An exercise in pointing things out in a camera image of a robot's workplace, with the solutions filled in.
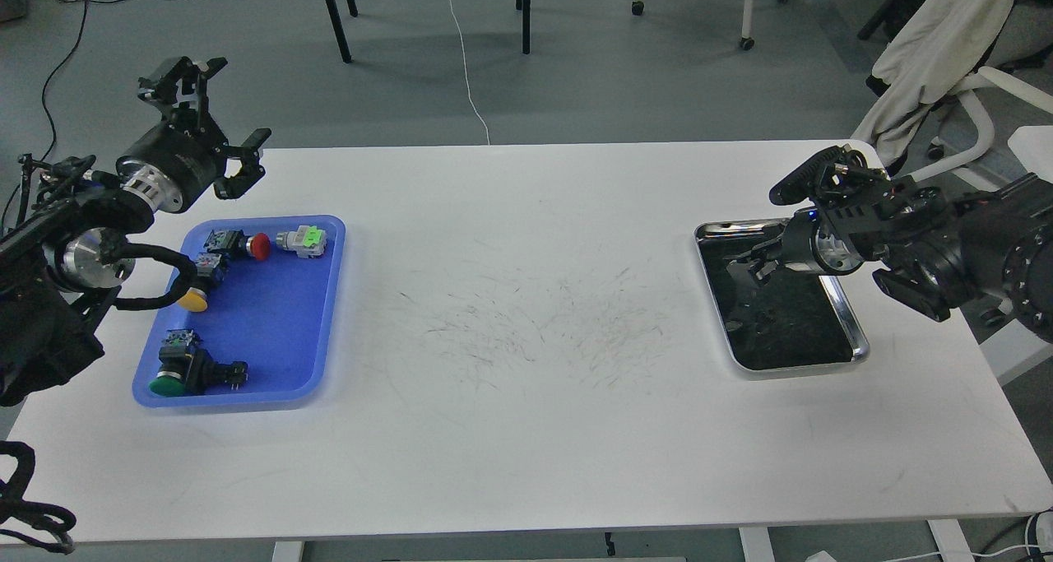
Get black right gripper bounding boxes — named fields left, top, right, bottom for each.
left=726, top=210, right=885, bottom=310

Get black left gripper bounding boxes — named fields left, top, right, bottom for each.
left=116, top=56, right=273, bottom=214

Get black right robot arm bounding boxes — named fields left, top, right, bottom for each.
left=726, top=168, right=1051, bottom=341

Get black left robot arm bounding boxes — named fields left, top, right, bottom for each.
left=1, top=57, right=271, bottom=407

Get grey green connector part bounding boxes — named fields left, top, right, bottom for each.
left=275, top=225, right=327, bottom=258

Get silver metal tray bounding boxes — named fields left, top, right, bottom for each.
left=694, top=218, right=870, bottom=379

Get blue plastic tray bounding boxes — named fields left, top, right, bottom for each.
left=132, top=216, right=347, bottom=412

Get white chair with cloth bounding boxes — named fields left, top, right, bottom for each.
left=852, top=0, right=1051, bottom=177

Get black table legs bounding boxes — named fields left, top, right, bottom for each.
left=316, top=0, right=532, bottom=64

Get red push button switch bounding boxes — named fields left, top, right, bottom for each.
left=202, top=229, right=271, bottom=262

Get yellow push button switch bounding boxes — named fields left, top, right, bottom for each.
left=176, top=252, right=230, bottom=312

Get black floor cable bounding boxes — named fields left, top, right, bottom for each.
left=0, top=0, right=150, bottom=242

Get green push button switch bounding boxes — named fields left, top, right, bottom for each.
left=147, top=328, right=249, bottom=397

